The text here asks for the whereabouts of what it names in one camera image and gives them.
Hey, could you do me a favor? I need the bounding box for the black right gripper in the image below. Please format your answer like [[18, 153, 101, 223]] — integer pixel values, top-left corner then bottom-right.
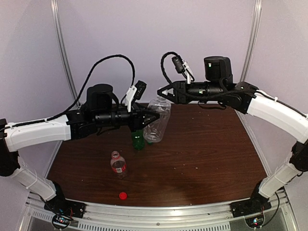
[[157, 80, 224, 104]]

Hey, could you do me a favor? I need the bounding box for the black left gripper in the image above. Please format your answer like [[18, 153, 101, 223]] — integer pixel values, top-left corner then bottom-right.
[[94, 102, 160, 132]]

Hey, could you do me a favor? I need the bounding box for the clear bottle white cap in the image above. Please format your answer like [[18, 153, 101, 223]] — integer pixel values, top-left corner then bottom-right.
[[142, 89, 172, 143]]

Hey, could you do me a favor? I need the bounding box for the green plastic bottle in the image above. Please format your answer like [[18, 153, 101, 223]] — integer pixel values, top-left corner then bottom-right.
[[131, 129, 145, 151]]

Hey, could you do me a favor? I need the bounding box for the clear bottle red label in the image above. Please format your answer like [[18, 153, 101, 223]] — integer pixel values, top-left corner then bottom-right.
[[110, 151, 128, 179]]

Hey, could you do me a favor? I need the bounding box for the red bottle cap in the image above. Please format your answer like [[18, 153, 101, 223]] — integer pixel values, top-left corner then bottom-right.
[[119, 192, 128, 200]]

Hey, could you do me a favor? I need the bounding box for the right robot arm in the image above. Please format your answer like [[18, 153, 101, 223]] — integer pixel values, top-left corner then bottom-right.
[[157, 51, 308, 213]]

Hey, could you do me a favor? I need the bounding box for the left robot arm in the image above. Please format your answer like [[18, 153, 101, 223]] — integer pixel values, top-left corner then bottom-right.
[[0, 81, 160, 214]]

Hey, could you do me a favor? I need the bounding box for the left circuit board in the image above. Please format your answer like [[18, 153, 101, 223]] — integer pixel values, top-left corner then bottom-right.
[[51, 215, 73, 229]]

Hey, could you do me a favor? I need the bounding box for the circuit board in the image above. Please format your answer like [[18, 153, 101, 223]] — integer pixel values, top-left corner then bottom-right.
[[245, 215, 265, 229], [51, 215, 73, 229]]

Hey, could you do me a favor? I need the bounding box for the right circuit board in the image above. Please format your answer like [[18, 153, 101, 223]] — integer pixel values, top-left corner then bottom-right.
[[245, 215, 265, 229]]

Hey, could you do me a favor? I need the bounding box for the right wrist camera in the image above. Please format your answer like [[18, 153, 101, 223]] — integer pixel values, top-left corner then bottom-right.
[[171, 56, 195, 84]]

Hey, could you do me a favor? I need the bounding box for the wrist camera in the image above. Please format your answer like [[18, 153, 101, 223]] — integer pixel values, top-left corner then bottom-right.
[[171, 56, 195, 84], [125, 80, 147, 112]]

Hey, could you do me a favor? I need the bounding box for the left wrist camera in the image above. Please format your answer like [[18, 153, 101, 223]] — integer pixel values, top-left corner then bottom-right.
[[125, 80, 147, 112]]

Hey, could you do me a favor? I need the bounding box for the left black sleeved cable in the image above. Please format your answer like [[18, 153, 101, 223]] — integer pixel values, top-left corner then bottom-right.
[[4, 54, 136, 128]]

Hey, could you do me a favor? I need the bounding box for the front aluminium frame rail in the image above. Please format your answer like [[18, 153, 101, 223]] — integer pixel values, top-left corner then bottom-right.
[[24, 190, 292, 231]]

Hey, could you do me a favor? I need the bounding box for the right rear aluminium post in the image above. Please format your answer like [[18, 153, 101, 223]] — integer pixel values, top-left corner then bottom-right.
[[240, 0, 262, 81]]

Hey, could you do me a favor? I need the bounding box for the aluminium post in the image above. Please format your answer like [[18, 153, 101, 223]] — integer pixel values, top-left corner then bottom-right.
[[51, 0, 77, 101], [240, 0, 262, 81]]

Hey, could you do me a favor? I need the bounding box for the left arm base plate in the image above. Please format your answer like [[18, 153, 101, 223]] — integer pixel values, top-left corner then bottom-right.
[[42, 199, 86, 218]]

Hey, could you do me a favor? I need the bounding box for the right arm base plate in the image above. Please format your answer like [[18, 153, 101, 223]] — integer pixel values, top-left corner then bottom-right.
[[230, 198, 271, 218]]

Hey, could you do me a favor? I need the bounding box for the left rear aluminium post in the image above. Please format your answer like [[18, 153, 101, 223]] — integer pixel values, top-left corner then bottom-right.
[[51, 0, 77, 101]]

